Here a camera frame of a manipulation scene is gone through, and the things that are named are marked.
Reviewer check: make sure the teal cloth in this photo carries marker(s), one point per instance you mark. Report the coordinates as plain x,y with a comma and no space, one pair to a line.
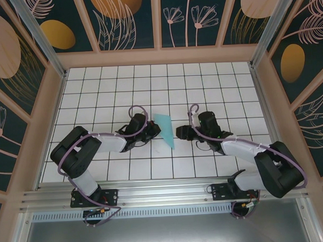
165,126

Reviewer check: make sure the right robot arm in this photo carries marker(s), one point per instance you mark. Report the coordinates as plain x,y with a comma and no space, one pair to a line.
242,152

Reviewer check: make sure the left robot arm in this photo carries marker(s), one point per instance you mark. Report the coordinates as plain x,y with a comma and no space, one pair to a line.
112,144

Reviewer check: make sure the grey metal sheet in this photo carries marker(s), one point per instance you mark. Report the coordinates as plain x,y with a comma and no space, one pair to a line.
165,232

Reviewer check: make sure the yellow power connector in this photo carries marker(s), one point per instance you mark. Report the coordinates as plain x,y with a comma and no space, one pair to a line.
245,205

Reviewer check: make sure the small black controller board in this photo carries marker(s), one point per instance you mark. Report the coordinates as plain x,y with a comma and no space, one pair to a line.
94,211

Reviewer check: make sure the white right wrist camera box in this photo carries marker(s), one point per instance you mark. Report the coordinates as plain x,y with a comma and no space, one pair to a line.
195,119

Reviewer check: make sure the long aluminium base rail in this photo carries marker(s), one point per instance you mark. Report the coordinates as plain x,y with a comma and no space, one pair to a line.
164,191

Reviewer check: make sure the aluminium side rail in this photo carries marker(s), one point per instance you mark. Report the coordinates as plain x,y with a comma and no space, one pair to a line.
269,117

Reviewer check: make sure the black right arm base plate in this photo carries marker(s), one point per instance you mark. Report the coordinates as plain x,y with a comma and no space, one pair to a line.
219,193

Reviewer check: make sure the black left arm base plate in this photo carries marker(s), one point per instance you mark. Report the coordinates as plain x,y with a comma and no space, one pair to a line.
111,197

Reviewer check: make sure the wall panel with pink flowers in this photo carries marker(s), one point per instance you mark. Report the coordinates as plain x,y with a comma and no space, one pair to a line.
201,32

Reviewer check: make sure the dark wall panel, orange oval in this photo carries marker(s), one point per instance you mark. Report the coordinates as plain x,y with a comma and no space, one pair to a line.
292,63
57,34

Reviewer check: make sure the wall panel with leaf outlines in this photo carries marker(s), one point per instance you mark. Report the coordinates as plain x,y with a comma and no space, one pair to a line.
318,126

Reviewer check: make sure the aluminium corner post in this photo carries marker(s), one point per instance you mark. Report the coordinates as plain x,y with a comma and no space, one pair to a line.
39,37
269,24

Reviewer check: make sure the wall panel with pink circle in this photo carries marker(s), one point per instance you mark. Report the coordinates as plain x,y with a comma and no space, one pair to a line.
253,3
5,52

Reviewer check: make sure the wall panel with single flower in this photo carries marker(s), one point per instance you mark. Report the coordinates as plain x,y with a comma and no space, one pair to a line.
3,147

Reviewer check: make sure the aluminium frame bar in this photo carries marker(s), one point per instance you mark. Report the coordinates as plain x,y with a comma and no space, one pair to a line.
20,234
312,222

